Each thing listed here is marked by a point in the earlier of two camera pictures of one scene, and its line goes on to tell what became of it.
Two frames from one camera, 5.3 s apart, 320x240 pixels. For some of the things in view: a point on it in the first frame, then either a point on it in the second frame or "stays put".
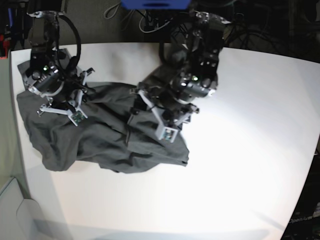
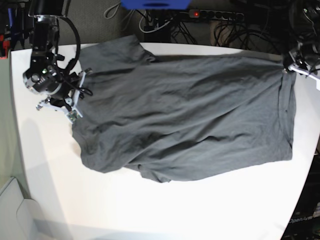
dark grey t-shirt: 103,140 -> 180,116
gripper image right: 171,101 -> 307,61
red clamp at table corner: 6,45 stays put
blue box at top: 156,4 stays put
